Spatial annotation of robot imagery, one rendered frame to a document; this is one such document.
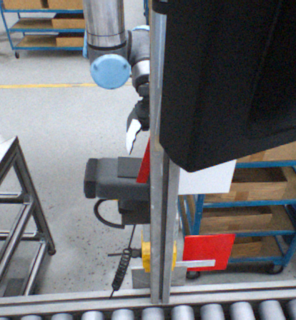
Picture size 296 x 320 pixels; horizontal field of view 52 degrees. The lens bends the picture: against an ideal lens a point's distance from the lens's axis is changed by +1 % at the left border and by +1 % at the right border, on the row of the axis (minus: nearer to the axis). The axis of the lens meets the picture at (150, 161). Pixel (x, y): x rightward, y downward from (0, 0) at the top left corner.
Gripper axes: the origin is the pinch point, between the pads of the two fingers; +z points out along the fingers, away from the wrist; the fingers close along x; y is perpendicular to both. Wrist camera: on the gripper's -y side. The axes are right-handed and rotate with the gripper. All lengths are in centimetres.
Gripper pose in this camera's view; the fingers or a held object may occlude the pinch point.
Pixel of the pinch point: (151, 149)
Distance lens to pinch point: 74.1
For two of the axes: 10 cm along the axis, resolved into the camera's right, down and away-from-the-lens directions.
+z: 0.5, 9.4, -3.4
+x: -10.0, 0.6, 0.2
